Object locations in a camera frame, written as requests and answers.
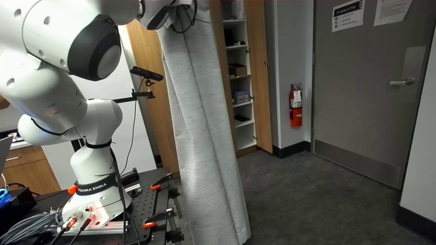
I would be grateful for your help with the camera on mount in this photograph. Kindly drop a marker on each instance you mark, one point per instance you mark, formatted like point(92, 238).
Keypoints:
point(146, 73)

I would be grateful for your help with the wooden shelf cabinet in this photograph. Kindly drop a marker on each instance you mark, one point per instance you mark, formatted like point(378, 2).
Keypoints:
point(243, 132)

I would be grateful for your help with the paper notice with black header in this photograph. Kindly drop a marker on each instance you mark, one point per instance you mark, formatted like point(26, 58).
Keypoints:
point(348, 15)

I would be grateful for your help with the white paper notice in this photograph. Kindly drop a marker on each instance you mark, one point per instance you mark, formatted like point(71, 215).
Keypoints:
point(391, 12)

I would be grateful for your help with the brown box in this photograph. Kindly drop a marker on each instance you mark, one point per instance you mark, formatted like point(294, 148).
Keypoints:
point(237, 69)

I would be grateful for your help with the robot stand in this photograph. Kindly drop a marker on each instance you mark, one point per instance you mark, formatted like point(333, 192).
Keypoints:
point(146, 204)

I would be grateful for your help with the white grey curtain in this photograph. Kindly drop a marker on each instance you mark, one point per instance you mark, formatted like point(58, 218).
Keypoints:
point(204, 136)

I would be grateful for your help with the black box with blue light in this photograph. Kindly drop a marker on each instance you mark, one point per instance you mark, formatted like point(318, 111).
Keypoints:
point(15, 207)

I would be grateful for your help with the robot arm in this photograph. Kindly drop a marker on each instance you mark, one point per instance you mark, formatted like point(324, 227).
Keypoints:
point(51, 88)

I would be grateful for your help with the wooden cabinet door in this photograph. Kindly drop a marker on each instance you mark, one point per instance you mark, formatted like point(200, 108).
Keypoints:
point(150, 51)
point(259, 85)

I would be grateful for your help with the red fire extinguisher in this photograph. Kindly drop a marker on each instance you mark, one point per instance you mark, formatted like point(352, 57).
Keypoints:
point(296, 109)

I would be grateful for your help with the grey door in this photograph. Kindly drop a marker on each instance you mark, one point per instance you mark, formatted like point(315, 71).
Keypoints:
point(357, 112)

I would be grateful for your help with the wooden drawer cabinet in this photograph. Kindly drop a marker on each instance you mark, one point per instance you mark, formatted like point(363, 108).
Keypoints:
point(30, 173)

